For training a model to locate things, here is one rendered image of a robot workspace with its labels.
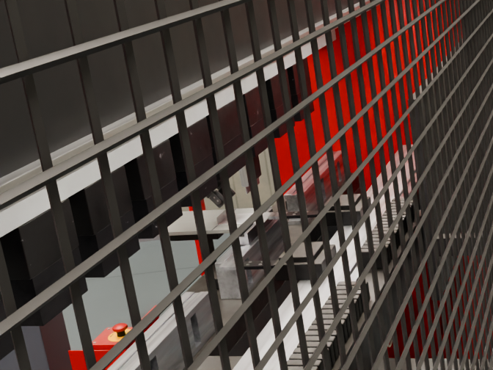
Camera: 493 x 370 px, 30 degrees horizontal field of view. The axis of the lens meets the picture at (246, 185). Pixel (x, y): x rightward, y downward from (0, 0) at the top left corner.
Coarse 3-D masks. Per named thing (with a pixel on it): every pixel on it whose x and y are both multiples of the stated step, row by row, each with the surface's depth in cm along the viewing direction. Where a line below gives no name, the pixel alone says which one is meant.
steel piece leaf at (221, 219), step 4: (224, 212) 247; (220, 216) 244; (224, 216) 247; (236, 216) 247; (240, 216) 246; (244, 216) 246; (248, 216) 245; (216, 220) 242; (220, 220) 244; (224, 220) 245; (236, 220) 243; (240, 220) 242; (244, 220) 242; (220, 224) 242; (224, 224) 241
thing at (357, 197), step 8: (328, 200) 235; (344, 200) 233; (360, 200) 235; (368, 200) 235; (344, 208) 229; (360, 208) 228; (272, 216) 240; (288, 216) 238; (296, 216) 238; (312, 216) 236; (328, 216) 230; (344, 216) 228; (360, 216) 227; (328, 224) 231; (336, 224) 230; (344, 224) 229
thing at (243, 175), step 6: (258, 156) 243; (258, 162) 243; (258, 168) 243; (240, 174) 236; (246, 174) 235; (258, 174) 243; (246, 180) 235; (258, 180) 245; (246, 186) 237; (246, 192) 237
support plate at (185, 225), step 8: (240, 208) 254; (248, 208) 252; (184, 216) 256; (192, 216) 254; (208, 216) 252; (216, 216) 251; (176, 224) 249; (184, 224) 248; (192, 224) 247; (208, 224) 244; (216, 224) 243; (240, 224) 240; (176, 232) 243; (184, 232) 242; (192, 232) 241; (208, 232) 239; (216, 232) 238; (224, 232) 238
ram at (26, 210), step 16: (304, 48) 276; (320, 48) 291; (272, 64) 249; (288, 64) 261; (256, 80) 237; (224, 96) 217; (192, 112) 200; (160, 128) 185; (176, 128) 192; (128, 144) 172; (96, 160) 161; (112, 160) 167; (128, 160) 172; (80, 176) 156; (96, 176) 161; (64, 192) 151; (16, 208) 139; (32, 208) 143; (48, 208) 147; (0, 224) 135; (16, 224) 139
